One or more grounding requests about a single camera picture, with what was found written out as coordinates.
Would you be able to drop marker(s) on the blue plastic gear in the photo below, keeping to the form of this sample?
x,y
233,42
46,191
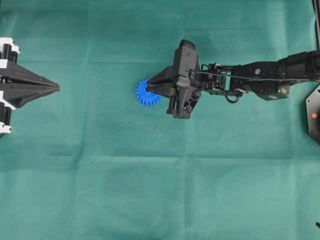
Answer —
x,y
144,97

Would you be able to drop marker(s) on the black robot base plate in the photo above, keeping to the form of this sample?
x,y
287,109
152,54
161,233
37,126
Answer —
x,y
312,104

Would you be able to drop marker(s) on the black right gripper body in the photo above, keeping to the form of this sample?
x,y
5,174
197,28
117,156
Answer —
x,y
185,64

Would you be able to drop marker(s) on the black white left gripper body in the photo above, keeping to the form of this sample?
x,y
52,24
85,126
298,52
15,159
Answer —
x,y
9,52

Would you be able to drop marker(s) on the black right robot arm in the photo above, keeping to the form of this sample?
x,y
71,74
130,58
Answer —
x,y
269,80

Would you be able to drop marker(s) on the green table cloth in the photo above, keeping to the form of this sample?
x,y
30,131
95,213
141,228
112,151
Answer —
x,y
91,163

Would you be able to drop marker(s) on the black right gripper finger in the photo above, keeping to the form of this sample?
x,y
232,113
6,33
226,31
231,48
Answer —
x,y
167,75
164,89

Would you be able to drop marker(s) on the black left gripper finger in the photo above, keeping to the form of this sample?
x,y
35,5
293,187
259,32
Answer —
x,y
18,74
18,94

